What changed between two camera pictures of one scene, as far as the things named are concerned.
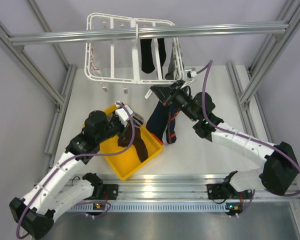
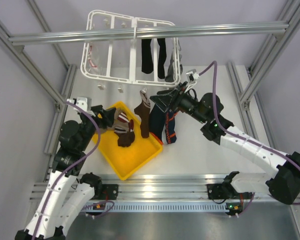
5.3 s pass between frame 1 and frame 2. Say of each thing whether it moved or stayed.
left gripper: moved
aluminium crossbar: stayed
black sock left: stayed
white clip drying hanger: stayed
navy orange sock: stayed
